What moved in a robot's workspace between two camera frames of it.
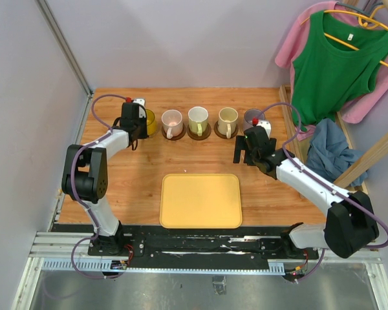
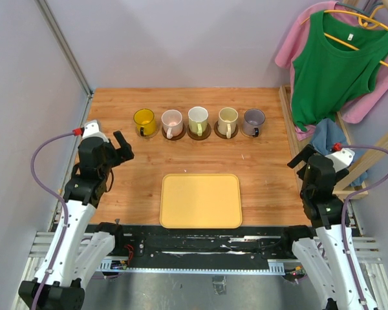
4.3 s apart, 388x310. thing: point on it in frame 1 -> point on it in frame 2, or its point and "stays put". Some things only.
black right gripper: x=241 y=144 -> x=308 y=150
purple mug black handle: x=251 y=117 stays put
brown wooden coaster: x=224 y=136 stays put
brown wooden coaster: x=174 y=137 stays put
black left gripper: x=143 y=134 -> x=122 y=154
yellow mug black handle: x=151 y=124 stays put
